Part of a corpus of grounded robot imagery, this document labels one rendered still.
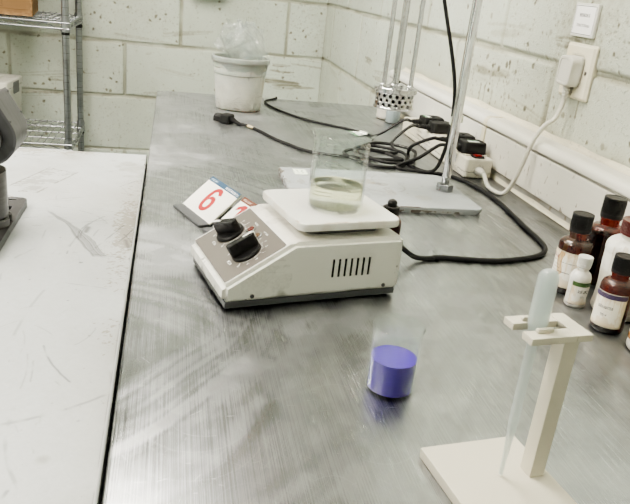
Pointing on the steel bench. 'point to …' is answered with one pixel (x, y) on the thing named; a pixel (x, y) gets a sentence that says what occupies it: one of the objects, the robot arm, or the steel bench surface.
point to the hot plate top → (293, 208)
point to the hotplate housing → (310, 265)
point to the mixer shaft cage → (396, 94)
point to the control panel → (223, 263)
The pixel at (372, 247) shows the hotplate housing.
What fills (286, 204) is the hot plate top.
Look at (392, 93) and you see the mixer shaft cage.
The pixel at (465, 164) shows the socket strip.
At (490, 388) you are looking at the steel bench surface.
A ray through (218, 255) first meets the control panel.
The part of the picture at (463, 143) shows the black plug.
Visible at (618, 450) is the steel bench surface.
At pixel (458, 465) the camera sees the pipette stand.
